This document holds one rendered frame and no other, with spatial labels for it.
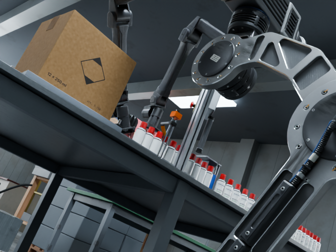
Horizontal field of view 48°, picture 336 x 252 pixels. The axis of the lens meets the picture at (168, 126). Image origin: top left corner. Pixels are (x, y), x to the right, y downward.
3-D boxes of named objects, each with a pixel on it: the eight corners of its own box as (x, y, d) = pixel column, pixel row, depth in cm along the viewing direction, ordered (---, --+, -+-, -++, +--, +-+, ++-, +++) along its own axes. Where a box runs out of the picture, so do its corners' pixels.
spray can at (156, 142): (148, 171, 191) (162, 135, 198) (152, 170, 186) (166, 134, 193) (139, 166, 190) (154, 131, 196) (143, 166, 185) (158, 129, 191)
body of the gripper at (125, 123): (125, 130, 189) (123, 116, 189) (136, 130, 181) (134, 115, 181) (114, 132, 185) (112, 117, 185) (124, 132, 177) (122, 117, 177)
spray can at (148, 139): (137, 165, 189) (152, 130, 196) (143, 166, 186) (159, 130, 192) (130, 161, 186) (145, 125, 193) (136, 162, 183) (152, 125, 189)
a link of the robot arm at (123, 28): (114, 12, 159) (133, 11, 166) (106, 10, 162) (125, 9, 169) (113, 106, 177) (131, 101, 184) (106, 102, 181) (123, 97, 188)
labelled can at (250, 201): (242, 225, 235) (252, 195, 242) (249, 227, 231) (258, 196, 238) (237, 222, 233) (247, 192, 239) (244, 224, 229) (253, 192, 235)
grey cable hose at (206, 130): (198, 153, 200) (211, 119, 207) (203, 153, 197) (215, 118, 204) (194, 150, 198) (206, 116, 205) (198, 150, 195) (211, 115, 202)
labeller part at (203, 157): (208, 165, 237) (209, 164, 237) (221, 166, 228) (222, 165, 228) (194, 156, 230) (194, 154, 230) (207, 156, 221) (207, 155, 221)
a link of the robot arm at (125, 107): (120, 104, 178) (129, 103, 182) (112, 105, 183) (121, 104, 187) (122, 119, 179) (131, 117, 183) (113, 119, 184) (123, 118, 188)
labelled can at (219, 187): (212, 208, 220) (223, 176, 226) (218, 209, 216) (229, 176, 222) (206, 205, 217) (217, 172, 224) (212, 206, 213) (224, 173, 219)
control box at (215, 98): (208, 121, 211) (218, 92, 217) (215, 110, 194) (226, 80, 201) (191, 114, 211) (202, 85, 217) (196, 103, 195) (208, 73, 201)
